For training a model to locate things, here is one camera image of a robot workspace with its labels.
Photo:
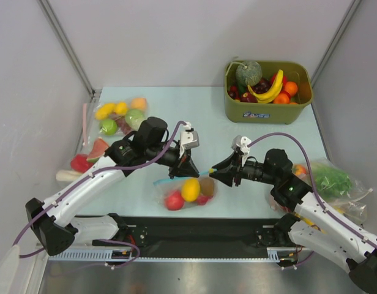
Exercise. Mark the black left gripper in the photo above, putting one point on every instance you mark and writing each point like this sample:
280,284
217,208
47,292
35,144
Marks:
185,168

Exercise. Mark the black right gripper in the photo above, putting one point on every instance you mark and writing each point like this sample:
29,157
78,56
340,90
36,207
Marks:
235,171

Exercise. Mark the yellow lemon from bag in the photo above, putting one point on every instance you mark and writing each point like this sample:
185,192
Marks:
190,189

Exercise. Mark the brown kiwi from bag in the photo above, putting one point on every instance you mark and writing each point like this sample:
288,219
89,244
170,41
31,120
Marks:
207,186

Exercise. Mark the blue zip top bag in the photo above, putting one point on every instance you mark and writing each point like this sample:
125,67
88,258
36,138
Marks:
166,186

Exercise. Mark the red apple from bag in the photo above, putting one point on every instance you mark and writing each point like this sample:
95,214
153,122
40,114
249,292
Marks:
174,201

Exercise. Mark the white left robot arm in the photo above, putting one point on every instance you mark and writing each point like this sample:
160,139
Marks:
54,221

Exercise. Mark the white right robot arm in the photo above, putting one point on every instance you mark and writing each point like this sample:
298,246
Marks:
312,222

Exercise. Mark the green apple in bag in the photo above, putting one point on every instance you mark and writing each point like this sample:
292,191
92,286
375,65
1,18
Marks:
108,126

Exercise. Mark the pink zip bag with fruit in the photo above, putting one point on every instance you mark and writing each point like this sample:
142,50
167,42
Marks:
128,114

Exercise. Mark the bag with green lettuce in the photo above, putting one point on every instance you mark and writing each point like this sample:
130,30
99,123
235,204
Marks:
335,186

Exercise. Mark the dark red apple in bin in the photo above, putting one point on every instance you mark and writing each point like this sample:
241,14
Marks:
248,98

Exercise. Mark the yellow banana bunch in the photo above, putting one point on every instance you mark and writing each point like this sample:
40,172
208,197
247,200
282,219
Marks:
273,91

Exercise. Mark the watermelon slice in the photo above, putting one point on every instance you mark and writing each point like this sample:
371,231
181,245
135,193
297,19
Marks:
98,150

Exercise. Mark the orange fruit in bin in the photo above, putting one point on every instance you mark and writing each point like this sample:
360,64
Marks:
291,88
282,98

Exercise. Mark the dark purple grapes in bin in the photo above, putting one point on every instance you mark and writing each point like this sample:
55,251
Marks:
262,86

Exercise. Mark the green netted melon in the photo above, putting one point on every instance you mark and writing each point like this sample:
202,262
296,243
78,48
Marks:
248,73

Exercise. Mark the red bell pepper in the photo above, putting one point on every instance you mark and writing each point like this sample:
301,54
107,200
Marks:
80,164

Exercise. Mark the olive green plastic bin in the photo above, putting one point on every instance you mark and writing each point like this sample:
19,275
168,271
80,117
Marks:
241,112

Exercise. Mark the white radish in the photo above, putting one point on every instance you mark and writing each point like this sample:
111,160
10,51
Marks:
67,175

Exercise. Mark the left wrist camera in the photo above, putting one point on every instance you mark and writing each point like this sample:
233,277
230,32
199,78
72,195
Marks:
189,138

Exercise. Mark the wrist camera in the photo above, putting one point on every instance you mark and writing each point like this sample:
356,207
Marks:
189,138
241,143

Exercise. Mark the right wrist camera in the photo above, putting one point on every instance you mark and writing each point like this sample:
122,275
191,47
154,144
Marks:
241,143

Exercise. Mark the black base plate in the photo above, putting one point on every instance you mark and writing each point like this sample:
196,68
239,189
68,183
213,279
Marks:
169,237

